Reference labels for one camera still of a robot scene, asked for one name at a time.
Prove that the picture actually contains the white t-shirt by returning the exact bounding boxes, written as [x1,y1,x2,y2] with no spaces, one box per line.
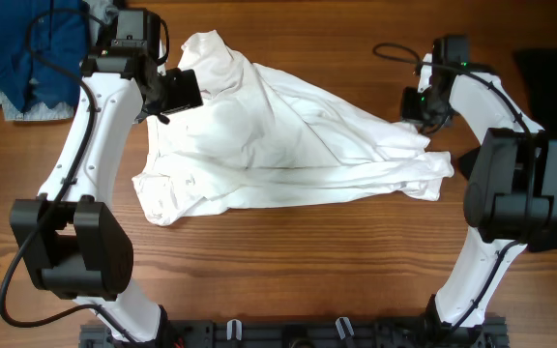
[132,31,454,226]

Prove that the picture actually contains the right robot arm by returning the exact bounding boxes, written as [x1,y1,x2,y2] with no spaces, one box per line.
[400,35,557,338]

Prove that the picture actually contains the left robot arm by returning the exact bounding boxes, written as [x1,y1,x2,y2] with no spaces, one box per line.
[10,8,202,347]

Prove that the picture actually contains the black garment in pile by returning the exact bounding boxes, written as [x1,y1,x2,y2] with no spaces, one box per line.
[112,0,127,10]

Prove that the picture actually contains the grey garment in pile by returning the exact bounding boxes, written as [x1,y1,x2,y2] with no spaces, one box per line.
[83,0,120,46]

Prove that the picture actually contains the blue shirt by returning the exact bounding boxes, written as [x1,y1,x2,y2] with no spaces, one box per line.
[0,0,89,111]

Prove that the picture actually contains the light patterned garment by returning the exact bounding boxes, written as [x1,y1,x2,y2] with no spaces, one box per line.
[0,91,73,122]

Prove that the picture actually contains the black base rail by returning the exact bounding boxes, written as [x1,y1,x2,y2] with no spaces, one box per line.
[78,317,511,348]

